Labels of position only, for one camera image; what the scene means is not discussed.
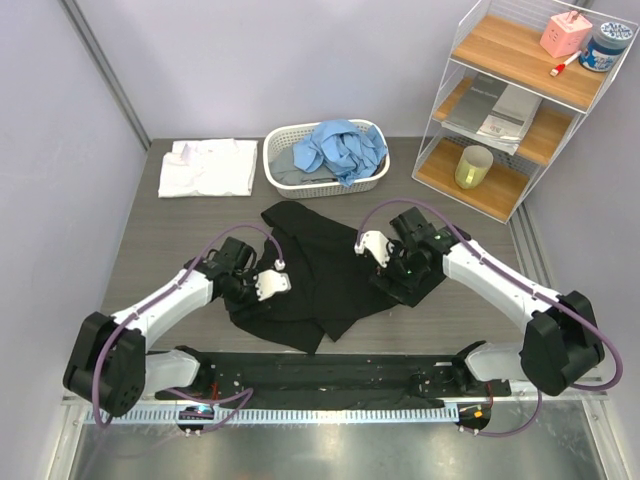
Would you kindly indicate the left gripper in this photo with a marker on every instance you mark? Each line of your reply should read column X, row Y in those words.
column 254, row 295

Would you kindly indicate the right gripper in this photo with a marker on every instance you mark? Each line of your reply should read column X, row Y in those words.
column 384, row 279

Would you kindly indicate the black long sleeve shirt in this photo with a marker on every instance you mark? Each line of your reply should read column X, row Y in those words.
column 330, row 287

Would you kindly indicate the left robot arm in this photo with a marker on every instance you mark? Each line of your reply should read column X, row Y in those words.
column 115, row 349

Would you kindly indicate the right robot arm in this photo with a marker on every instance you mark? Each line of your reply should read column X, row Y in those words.
column 560, row 339

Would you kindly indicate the folded white shirt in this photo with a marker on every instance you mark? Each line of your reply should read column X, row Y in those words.
column 208, row 168

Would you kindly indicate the yellow translucent cup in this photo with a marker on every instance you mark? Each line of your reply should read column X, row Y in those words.
column 474, row 164

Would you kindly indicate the grey shirt in basket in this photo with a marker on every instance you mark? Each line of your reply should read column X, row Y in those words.
column 284, row 171

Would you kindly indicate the white plastic laundry basket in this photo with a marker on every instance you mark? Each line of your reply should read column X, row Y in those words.
column 285, row 137

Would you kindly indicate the blue crumpled shirt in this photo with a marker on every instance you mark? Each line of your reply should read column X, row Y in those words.
column 350, row 153

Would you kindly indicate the white grey booklet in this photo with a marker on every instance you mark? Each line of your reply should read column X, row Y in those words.
column 510, row 119

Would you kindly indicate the pink cube power strip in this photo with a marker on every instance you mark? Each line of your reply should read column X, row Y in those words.
column 565, row 33

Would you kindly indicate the blue patterned jar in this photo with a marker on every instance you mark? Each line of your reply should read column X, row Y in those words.
column 606, row 44

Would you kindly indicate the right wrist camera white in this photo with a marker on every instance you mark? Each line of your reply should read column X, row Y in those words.
column 375, row 244

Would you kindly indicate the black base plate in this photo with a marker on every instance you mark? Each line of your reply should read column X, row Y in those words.
column 289, row 381

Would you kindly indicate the white slotted cable duct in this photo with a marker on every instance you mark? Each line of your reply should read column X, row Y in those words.
column 185, row 414

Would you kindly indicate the white wire wooden shelf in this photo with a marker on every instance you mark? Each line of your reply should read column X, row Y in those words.
column 520, row 79

